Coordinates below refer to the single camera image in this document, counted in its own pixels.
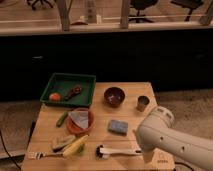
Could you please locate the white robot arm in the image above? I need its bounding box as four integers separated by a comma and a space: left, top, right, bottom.
135, 106, 213, 171

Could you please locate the purple bowl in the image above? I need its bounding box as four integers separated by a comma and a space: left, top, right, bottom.
104, 87, 125, 107

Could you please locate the blue sponge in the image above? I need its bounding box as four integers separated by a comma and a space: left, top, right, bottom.
108, 120, 128, 134

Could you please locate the small metal cup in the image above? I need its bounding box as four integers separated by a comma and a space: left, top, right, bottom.
137, 96, 150, 112

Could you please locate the green vegetable piece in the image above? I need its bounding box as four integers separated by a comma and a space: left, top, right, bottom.
76, 144, 85, 155

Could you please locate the yellow corn cob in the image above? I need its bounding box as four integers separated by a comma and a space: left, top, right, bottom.
63, 135, 88, 158

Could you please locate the orange plate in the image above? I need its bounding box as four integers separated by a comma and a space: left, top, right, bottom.
66, 108, 94, 135

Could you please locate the grey folded cloth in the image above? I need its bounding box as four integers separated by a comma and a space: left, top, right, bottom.
68, 111, 89, 129

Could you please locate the beige bread slice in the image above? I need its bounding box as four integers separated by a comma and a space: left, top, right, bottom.
52, 135, 76, 152

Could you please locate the green cucumber piece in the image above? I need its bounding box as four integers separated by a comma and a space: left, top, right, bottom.
56, 112, 68, 128

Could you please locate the brown toy food piece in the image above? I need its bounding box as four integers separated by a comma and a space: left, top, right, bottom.
64, 86, 82, 101

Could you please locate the green plastic tray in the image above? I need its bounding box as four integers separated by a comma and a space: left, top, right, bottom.
40, 73, 96, 107

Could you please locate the orange tomato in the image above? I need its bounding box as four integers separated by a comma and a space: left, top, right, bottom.
49, 93, 61, 102

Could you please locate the silver fork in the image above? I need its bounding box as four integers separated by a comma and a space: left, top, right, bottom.
27, 152, 63, 159

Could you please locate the black office chair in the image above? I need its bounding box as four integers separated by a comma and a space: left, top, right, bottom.
129, 0, 158, 23

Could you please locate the black cable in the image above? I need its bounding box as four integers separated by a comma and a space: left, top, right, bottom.
173, 161, 194, 171
0, 129, 22, 171

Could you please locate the black cable on left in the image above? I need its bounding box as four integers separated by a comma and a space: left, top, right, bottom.
0, 129, 22, 171

